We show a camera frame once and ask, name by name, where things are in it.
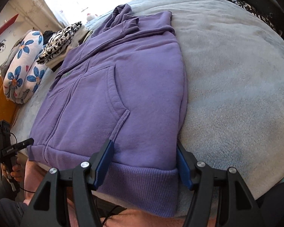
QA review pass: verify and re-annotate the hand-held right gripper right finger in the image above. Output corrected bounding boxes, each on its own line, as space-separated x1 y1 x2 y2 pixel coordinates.
176 141 268 227

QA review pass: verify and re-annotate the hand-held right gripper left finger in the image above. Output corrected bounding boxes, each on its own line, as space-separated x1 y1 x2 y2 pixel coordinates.
20 139 114 227

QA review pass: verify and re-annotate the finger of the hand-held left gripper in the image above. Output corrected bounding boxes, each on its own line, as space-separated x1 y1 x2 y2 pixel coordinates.
15 138 35 150

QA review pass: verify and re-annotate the purple zip hoodie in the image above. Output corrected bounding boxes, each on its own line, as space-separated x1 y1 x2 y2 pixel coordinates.
27 3 188 218

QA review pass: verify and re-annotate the dark clothes pile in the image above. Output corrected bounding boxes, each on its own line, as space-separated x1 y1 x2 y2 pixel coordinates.
43 30 55 45

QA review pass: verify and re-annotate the person's left hand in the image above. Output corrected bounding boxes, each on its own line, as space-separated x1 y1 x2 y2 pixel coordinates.
1 161 24 182

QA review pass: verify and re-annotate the pink cloth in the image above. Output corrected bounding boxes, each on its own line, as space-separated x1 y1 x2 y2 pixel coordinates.
24 159 218 227

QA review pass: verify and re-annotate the grey cloth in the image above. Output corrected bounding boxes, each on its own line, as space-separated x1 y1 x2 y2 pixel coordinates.
0 41 22 74

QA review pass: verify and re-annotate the rolled floral blanket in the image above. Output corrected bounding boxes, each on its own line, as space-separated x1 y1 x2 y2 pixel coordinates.
3 30 49 104

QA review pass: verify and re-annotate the grey bed blanket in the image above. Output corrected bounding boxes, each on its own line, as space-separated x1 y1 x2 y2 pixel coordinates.
11 0 284 218

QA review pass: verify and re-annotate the black white printed folded garment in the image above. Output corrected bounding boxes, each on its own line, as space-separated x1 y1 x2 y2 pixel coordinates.
36 21 82 64

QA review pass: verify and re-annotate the cream folded garment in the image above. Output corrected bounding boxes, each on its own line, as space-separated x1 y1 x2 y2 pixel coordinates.
46 26 93 68

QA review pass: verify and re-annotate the beige curtain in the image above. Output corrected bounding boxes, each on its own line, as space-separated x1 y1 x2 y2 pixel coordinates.
8 0 64 32

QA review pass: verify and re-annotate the black white patterned cloth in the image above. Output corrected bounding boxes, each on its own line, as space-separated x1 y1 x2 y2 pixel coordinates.
234 0 284 37

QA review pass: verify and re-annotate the black bag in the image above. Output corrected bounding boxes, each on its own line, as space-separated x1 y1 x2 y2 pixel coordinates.
215 0 284 40

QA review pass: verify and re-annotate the wooden bed frame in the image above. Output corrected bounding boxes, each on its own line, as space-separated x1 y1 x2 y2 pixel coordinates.
0 73 17 138

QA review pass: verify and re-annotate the black cable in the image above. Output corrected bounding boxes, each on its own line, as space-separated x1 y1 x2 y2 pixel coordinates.
9 132 37 193

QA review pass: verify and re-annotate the red wall shelf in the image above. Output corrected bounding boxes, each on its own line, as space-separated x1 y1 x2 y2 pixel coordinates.
0 14 19 45

